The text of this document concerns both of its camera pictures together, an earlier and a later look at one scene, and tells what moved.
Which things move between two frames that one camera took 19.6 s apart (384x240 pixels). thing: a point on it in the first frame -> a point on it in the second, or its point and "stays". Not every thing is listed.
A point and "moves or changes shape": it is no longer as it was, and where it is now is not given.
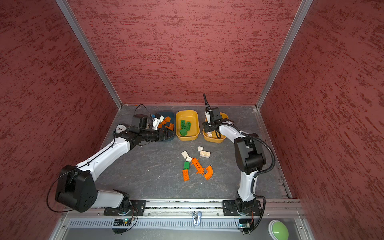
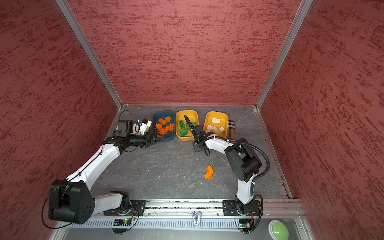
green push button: (277, 230) stays
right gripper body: (208, 126) -> (198, 146)
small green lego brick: (183, 132) stays
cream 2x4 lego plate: (204, 154) moves or changes shape
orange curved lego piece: (209, 173) stays
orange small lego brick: (171, 127) stays
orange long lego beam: (195, 162) moves or changes shape
